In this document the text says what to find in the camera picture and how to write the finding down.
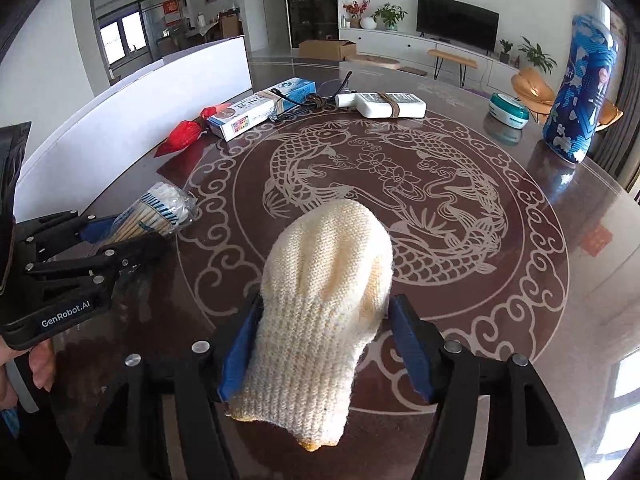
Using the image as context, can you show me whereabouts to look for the oval wooden cat scratcher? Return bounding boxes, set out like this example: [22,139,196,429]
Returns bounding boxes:
[345,54,400,70]

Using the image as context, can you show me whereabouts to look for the wooden bench black legs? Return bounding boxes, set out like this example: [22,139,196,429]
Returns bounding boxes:
[427,49,477,88]

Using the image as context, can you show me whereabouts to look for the orange rocking lounge chair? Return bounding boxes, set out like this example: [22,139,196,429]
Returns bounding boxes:
[511,68,624,132]

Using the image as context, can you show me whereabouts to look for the green potted plant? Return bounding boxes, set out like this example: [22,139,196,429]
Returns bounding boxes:
[372,2,408,30]

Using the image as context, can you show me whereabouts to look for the white cardboard storage box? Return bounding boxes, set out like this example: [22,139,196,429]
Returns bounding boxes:
[14,36,252,221]

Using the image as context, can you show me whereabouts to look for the blue white medicine box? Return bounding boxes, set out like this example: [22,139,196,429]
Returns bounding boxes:
[206,77,316,141]

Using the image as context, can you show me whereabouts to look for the teal white round container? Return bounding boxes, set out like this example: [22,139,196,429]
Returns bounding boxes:
[488,92,529,130]

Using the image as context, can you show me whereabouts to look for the brown cardboard box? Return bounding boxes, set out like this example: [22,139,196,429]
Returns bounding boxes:
[298,39,357,62]

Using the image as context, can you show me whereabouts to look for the white flat bottle with band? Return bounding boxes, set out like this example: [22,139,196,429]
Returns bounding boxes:
[335,92,427,119]

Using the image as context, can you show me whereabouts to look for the red flowers in vase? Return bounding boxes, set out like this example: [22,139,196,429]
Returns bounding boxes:
[343,0,370,28]

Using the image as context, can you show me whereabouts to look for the blue patterned tall canister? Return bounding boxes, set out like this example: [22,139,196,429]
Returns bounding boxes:
[542,0,618,164]

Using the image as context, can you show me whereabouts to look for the black eyeglasses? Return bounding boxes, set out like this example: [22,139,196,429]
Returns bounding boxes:
[268,70,352,122]

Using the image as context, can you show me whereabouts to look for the red plastic bag bundle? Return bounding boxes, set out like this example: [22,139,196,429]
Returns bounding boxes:
[154,103,230,157]

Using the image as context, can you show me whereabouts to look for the cotton swab pack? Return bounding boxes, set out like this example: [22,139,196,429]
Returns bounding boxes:
[99,182,196,246]

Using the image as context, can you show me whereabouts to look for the cream knitted work gloves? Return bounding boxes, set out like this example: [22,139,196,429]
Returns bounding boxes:
[228,200,393,452]

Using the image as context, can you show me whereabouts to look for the person's left hand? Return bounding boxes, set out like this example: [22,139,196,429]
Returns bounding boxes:
[0,338,55,411]

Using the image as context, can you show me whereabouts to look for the white tv cabinet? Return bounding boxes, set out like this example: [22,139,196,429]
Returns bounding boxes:
[338,28,518,96]

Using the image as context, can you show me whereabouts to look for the black television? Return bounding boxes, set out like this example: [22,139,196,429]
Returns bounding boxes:
[416,0,499,51]

